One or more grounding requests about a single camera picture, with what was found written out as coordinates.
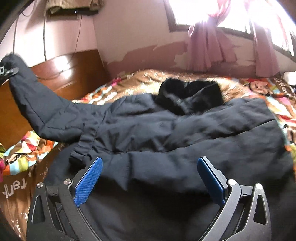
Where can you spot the right pink curtain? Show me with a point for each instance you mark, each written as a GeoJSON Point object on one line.
{"type": "Point", "coordinates": [265, 58]}

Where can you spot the brown cloth on shelf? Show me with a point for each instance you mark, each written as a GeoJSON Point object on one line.
{"type": "Point", "coordinates": [69, 7]}

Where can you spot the wooden framed window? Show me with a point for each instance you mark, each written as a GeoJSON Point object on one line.
{"type": "Point", "coordinates": [238, 20]}

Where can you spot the left pink curtain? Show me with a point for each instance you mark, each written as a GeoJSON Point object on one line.
{"type": "Point", "coordinates": [207, 43]}

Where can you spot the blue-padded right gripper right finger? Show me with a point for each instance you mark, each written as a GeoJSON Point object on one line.
{"type": "Point", "coordinates": [244, 212]}

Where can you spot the pink curtain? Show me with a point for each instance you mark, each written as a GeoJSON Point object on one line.
{"type": "Point", "coordinates": [265, 58]}
{"type": "Point", "coordinates": [207, 43]}

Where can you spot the brown colourful cartoon quilt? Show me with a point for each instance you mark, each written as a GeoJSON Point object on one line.
{"type": "Point", "coordinates": [254, 92]}

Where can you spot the wooden bed headboard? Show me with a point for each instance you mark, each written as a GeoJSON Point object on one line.
{"type": "Point", "coordinates": [69, 76]}

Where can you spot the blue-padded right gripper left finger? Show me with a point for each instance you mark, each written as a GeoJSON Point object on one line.
{"type": "Point", "coordinates": [55, 212]}

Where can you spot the dark navy padded jacket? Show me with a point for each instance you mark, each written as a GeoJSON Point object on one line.
{"type": "Point", "coordinates": [161, 150]}

